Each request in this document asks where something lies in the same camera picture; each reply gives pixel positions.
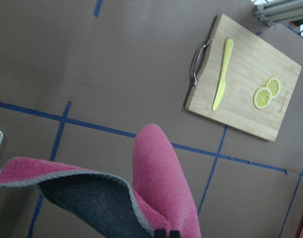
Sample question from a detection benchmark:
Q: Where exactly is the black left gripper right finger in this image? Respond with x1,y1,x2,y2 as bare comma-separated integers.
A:
169,230,180,238

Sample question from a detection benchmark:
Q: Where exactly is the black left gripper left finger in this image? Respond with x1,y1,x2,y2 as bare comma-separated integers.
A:
154,230,166,238

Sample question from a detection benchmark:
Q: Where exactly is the pink and grey cloth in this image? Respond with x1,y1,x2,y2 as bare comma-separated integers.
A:
0,124,201,238

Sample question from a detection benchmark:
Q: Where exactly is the lemon slice lower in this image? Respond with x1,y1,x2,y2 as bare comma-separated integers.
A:
253,87,272,109

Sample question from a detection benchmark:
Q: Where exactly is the lemon slice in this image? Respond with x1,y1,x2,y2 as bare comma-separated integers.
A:
253,87,272,109
265,77,281,99

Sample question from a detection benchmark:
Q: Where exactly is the bamboo cutting board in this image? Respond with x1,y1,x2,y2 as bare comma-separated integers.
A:
185,14,301,141

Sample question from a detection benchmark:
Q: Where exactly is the lemon slice upper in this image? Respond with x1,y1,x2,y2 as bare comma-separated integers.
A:
265,77,281,99

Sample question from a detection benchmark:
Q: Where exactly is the yellow plastic knife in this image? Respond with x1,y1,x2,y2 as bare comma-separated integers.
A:
212,38,234,111

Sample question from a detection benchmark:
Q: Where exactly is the aluminium frame post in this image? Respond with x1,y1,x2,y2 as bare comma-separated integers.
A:
254,0,303,26

